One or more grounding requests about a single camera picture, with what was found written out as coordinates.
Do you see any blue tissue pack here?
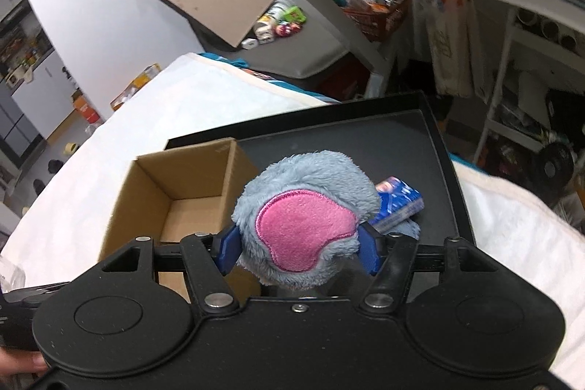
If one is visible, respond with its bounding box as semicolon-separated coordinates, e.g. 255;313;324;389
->
370;176;424;235

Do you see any grey pink plush toy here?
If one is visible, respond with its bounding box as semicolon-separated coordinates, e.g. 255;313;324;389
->
231;148;383;292

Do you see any blue denim fabric toy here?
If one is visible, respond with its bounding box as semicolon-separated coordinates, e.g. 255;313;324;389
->
388;219;420;241

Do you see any person's left hand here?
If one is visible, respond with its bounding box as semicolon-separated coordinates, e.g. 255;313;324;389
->
0;348;48;376

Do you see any brown cardboard box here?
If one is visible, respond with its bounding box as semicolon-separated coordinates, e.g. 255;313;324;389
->
98;136;263;304

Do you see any black tray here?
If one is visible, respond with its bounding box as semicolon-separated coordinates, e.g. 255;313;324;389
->
167;94;475;245

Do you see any black small fan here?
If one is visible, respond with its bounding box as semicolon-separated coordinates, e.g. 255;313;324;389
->
532;141;574;195

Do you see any white metal shelf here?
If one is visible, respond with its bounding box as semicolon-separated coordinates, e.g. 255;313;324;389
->
473;7;584;164

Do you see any red plastic basket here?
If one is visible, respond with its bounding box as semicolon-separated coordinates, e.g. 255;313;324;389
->
341;0;411;42

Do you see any white plastic bag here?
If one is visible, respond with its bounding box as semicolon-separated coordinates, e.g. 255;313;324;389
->
422;0;493;102

